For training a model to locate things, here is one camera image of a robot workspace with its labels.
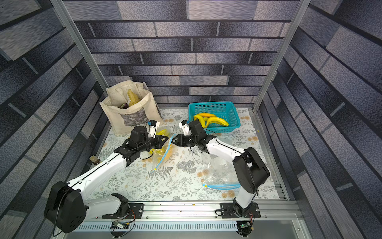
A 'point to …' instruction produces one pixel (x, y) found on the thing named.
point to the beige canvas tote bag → (120, 117)
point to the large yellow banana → (201, 119)
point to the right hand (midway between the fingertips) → (172, 141)
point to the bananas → (208, 119)
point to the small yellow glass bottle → (95, 161)
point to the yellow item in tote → (133, 97)
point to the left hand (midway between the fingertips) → (169, 137)
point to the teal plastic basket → (226, 110)
